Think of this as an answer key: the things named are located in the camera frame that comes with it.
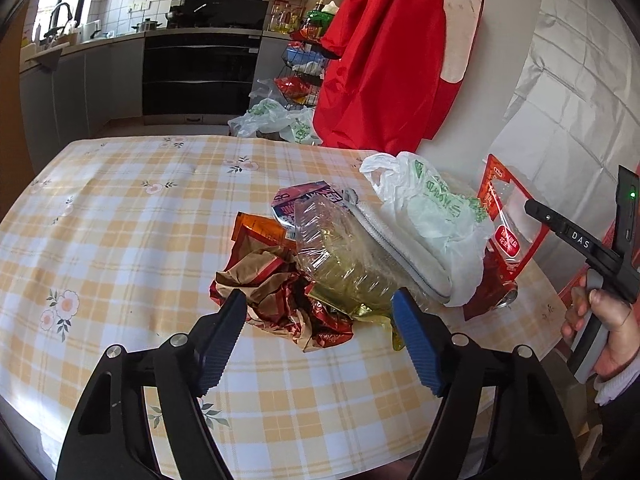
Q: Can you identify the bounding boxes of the red snack bag clear window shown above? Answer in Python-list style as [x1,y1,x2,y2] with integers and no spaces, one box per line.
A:
[462,154,551,322]

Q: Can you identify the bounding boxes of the red gold wrapper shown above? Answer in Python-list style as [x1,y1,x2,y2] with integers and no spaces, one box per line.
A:
[209,249,357,353]

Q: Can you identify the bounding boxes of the person's right hand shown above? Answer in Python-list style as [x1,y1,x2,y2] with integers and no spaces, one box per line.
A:
[561,287,640,381]

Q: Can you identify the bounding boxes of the clear plastic bag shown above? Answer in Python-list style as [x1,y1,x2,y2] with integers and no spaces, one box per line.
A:
[249,77,282,107]

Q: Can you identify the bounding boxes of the black built-in oven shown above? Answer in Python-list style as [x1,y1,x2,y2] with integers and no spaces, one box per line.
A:
[141,30,264,126]

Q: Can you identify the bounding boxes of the silver quilted cover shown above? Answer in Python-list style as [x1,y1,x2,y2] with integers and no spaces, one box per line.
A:
[500,0,640,261]

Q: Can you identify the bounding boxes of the black wire rack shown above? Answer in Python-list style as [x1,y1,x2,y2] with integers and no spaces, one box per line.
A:
[277,30,342,111]

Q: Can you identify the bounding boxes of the yellow plaid floral tablecloth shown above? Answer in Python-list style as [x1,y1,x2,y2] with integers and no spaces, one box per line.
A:
[0,135,566,480]

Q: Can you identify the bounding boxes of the grey kitchen cabinet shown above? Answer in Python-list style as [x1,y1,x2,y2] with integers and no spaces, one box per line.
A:
[20,37,146,138]

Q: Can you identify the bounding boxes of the cardboard box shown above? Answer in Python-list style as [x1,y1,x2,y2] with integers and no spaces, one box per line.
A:
[304,0,347,17]

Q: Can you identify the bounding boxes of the red hanging cloth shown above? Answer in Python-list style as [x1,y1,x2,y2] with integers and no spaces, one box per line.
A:
[312,0,486,158]

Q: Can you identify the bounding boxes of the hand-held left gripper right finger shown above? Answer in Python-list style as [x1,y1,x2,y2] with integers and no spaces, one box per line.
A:
[391,287,583,480]

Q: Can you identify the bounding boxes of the orange snack packet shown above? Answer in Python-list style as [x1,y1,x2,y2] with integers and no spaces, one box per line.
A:
[231,212,290,261]

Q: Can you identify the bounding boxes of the white green-print plastic bag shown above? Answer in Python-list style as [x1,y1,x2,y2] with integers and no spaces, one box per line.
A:
[359,151,496,303]
[229,99,297,138]
[280,110,323,147]

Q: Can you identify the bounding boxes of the red snack packet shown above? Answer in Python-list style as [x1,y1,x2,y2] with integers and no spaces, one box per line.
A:
[274,76,314,104]

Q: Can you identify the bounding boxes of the chrome kitchen faucet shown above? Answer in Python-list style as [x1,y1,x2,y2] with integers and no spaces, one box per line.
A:
[46,2,74,45]

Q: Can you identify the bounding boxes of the cooking oil bottles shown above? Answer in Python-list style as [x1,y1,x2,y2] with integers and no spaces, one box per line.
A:
[269,0,306,36]

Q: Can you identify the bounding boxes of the pink snack packet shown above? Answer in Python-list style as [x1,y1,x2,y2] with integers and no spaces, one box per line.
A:
[271,182,347,241]

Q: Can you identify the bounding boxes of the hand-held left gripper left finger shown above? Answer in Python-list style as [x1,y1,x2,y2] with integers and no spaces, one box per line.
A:
[55,287,249,480]

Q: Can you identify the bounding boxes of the person's right forearm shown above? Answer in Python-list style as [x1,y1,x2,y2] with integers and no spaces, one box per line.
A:
[594,360,640,480]

